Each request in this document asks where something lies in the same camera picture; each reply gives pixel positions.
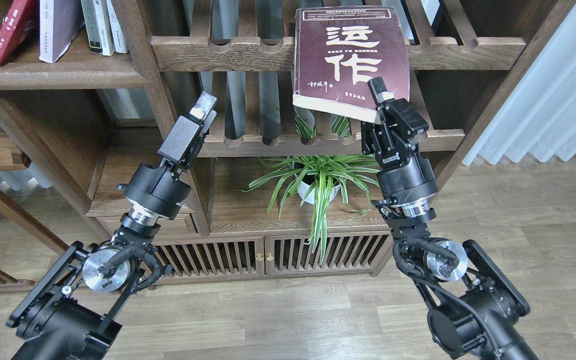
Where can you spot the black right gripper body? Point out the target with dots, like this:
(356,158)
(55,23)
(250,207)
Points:
(406,178)

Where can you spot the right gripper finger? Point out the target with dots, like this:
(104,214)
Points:
(400,125)

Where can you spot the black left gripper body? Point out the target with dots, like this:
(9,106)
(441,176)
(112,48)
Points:
(155,192)

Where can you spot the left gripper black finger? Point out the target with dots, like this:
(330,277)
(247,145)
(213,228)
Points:
(184,142)

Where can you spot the large maroon book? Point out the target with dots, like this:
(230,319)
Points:
(338,49)

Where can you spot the white lavender paperback book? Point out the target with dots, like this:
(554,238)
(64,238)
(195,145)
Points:
(59,23)

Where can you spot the red paperback book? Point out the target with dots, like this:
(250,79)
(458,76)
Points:
(21,19)

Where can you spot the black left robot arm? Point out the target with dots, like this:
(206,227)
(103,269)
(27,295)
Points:
(70,313)

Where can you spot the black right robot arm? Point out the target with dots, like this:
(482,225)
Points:
(472,306)

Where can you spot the green spider plant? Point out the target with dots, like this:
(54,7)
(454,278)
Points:
(322,172)

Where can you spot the white plant pot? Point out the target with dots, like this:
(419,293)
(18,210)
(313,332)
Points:
(310,197)

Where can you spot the dark wooden bookshelf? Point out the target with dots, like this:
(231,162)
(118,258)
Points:
(89,120)

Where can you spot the white upright book right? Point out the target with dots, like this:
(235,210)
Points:
(118,38)

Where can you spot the white upright book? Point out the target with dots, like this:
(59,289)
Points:
(98,27)
(118,38)

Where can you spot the white upright book left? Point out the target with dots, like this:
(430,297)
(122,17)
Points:
(98,27)

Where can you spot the white pleated curtain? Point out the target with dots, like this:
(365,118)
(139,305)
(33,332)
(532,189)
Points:
(539,117)

